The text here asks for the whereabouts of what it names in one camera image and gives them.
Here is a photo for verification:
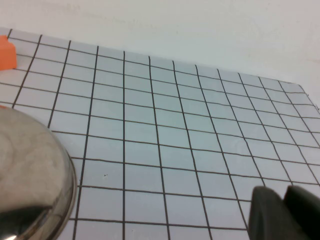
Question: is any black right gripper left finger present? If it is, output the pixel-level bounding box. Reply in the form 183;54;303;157
248;185;296;240

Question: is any stainless steel lid black knob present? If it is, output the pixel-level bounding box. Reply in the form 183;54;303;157
0;107;78;240

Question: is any white black-grid tablecloth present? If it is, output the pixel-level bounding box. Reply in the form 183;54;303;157
0;26;320;240

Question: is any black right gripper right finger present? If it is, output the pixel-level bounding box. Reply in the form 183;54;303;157
282;184;320;240

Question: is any orange foam block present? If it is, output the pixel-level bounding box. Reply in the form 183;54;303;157
0;35;18;71

